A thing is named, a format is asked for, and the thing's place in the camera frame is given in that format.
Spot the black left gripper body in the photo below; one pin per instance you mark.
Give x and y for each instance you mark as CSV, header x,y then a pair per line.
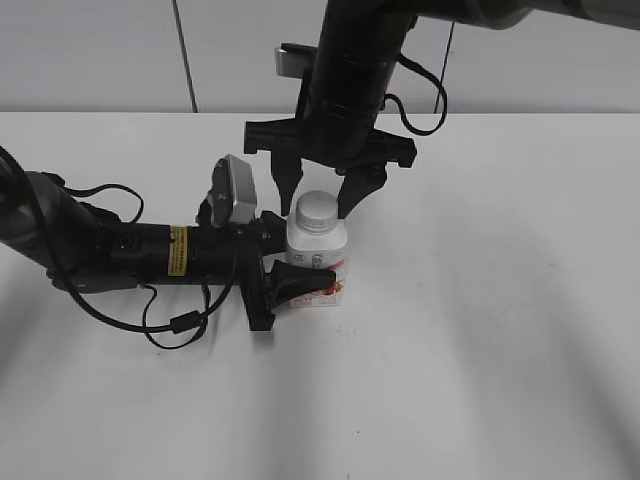
x,y
234,254

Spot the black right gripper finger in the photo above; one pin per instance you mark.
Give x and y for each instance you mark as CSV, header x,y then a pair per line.
x,y
286,171
359,183

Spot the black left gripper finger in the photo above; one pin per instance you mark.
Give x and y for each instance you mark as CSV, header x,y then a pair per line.
x,y
287,282

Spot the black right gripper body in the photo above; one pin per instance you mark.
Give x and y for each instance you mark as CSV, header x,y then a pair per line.
x,y
334,121

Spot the white screw bottle cap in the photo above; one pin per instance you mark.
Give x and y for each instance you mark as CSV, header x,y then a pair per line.
x,y
317,212

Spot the white yili changqing yogurt bottle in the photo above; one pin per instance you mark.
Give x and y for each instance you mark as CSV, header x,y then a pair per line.
x,y
325,251

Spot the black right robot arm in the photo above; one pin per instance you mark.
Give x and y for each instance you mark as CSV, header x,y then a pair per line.
x,y
373,32

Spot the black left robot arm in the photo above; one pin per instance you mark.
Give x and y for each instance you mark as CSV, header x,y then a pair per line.
x,y
85,249

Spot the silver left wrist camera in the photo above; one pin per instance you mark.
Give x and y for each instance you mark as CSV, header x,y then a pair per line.
x,y
232,196

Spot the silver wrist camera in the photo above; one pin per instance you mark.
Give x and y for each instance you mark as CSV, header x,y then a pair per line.
x,y
232,196
293,60

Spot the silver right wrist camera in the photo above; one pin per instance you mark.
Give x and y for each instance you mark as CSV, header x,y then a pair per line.
x,y
293,60

